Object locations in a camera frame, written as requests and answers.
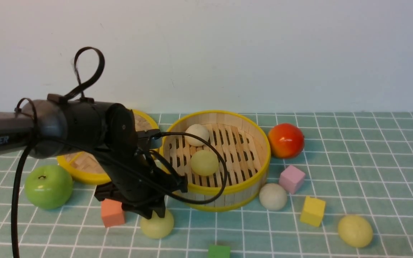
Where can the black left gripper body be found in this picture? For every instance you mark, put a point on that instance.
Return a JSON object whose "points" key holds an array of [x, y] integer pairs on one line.
{"points": [[139, 181]]}

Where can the pink wooden cube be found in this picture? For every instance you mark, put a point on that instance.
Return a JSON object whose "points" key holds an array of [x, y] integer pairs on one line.
{"points": [[291, 179]]}

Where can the yellow bun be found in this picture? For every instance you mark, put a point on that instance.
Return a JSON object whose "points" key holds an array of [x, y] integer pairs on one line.
{"points": [[355, 231], [204, 163], [157, 227]]}

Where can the green wooden cube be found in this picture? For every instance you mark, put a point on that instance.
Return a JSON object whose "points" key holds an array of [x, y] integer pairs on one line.
{"points": [[219, 251]]}

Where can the bamboo steamer tray yellow rim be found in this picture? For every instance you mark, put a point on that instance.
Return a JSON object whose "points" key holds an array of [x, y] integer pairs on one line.
{"points": [[245, 150]]}

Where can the green checkered tablecloth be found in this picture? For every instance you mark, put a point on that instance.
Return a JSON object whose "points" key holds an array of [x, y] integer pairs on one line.
{"points": [[359, 163]]}

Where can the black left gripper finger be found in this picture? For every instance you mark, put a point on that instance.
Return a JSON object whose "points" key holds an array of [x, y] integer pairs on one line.
{"points": [[148, 211]]}

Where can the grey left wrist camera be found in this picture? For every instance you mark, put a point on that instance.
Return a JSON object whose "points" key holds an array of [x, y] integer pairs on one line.
{"points": [[149, 139]]}

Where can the white bun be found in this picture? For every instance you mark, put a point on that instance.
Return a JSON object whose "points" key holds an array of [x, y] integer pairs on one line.
{"points": [[273, 197], [199, 131]]}

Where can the green apple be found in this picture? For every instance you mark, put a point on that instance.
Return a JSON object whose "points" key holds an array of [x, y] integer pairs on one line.
{"points": [[48, 187]]}

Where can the orange wooden cube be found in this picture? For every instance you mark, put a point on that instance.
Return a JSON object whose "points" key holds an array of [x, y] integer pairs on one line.
{"points": [[112, 213]]}

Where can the yellow wooden cube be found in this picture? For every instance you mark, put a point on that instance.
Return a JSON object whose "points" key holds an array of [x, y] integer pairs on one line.
{"points": [[313, 211]]}

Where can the red orange tomato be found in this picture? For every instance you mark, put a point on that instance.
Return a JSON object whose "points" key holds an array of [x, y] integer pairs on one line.
{"points": [[286, 141]]}

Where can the bamboo steamer lid yellow rim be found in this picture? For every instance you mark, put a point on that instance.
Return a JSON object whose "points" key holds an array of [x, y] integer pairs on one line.
{"points": [[84, 168]]}

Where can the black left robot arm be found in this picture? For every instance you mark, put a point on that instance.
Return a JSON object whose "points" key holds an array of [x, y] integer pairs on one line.
{"points": [[108, 132]]}

